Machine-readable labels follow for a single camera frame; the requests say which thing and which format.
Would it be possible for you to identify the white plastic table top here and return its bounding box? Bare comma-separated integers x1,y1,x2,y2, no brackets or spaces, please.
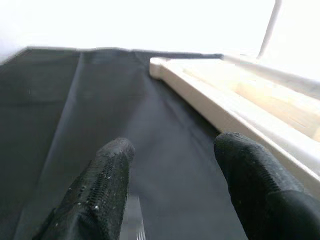
149,53,320,191

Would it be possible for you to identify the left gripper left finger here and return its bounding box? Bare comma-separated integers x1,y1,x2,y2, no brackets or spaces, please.
32,136,136,240

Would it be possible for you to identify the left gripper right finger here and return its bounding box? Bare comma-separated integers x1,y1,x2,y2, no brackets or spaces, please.
213,131,320,240

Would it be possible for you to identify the black table cloth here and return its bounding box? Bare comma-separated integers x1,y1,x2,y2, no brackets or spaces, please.
0,46,251,240

